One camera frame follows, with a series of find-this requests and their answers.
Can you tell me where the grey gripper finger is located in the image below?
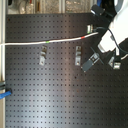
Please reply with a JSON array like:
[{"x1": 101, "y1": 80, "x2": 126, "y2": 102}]
[{"x1": 113, "y1": 56, "x2": 121, "y2": 69}]

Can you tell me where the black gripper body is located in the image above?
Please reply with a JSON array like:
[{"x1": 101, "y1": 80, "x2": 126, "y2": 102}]
[{"x1": 91, "y1": 45, "x2": 114, "y2": 64}]

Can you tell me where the white cable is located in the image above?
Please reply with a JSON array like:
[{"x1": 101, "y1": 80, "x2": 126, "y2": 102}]
[{"x1": 0, "y1": 31, "x2": 100, "y2": 48}]

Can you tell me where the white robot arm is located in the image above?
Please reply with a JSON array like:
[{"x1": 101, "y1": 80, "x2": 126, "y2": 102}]
[{"x1": 98, "y1": 0, "x2": 128, "y2": 69}]

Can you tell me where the black perforated board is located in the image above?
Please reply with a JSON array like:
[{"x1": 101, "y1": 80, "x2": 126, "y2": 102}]
[{"x1": 5, "y1": 13, "x2": 128, "y2": 128}]

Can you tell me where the blue clamp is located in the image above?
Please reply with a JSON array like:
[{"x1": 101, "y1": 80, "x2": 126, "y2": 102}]
[{"x1": 0, "y1": 82, "x2": 12, "y2": 99}]

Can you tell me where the middle metal cable clip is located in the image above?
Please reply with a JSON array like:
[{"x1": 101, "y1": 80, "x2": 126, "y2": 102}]
[{"x1": 75, "y1": 46, "x2": 82, "y2": 66}]

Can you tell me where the metal cable clip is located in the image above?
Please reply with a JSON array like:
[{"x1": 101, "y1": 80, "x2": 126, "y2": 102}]
[
  {"x1": 75, "y1": 46, "x2": 82, "y2": 66},
  {"x1": 39, "y1": 45, "x2": 47, "y2": 66},
  {"x1": 87, "y1": 25, "x2": 93, "y2": 34}
]

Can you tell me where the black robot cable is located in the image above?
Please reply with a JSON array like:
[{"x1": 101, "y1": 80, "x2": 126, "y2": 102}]
[{"x1": 96, "y1": 26, "x2": 128, "y2": 62}]

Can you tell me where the right metal cable clip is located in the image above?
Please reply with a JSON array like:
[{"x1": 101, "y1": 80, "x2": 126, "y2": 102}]
[{"x1": 87, "y1": 25, "x2": 93, "y2": 34}]

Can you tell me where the left metal cable clip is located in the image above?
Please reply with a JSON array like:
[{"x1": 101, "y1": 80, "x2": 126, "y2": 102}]
[{"x1": 39, "y1": 45, "x2": 47, "y2": 66}]

